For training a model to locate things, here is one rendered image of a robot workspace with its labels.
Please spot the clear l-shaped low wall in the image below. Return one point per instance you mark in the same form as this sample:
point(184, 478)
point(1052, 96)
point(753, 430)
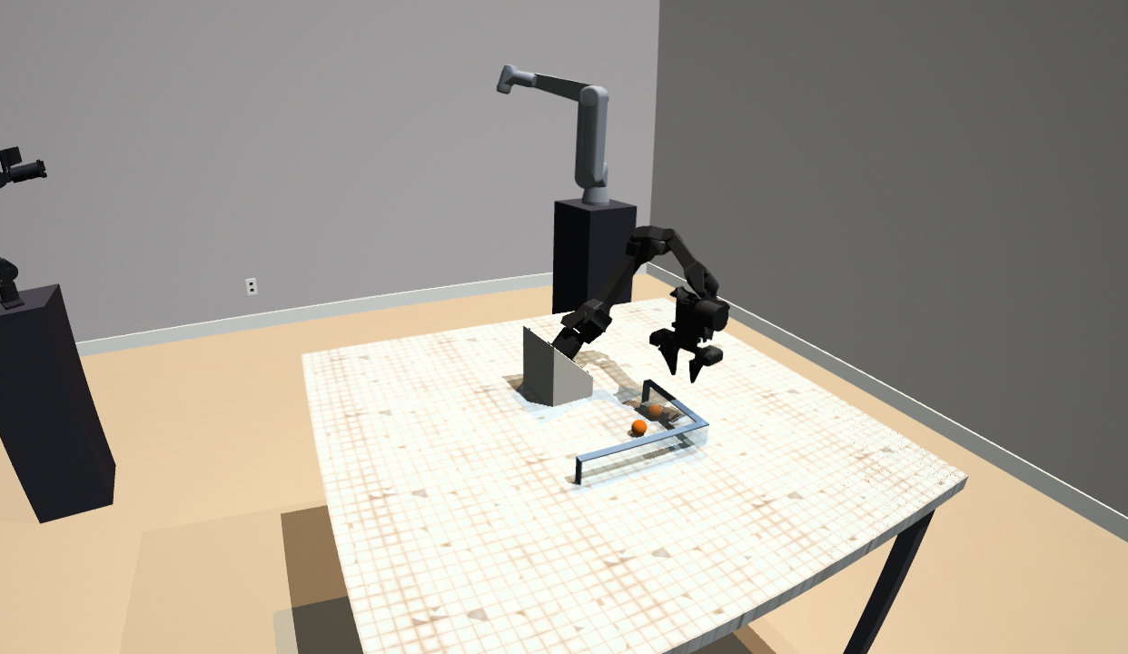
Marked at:
point(632, 459)

